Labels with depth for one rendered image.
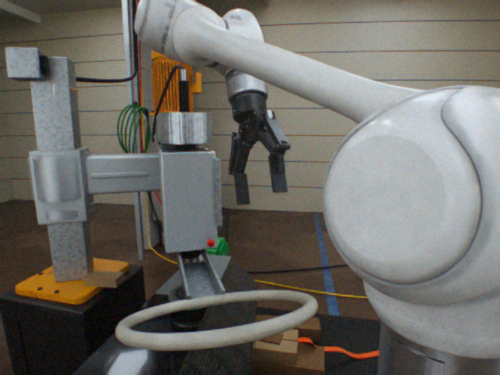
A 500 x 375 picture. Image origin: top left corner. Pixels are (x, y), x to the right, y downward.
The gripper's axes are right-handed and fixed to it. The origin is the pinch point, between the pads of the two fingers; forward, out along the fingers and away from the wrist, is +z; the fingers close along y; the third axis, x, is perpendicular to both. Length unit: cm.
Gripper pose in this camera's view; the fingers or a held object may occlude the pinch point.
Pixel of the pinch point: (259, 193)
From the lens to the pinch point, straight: 64.6
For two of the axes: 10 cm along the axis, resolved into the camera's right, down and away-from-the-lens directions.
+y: -5.2, 2.1, 8.3
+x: -8.5, 0.0, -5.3
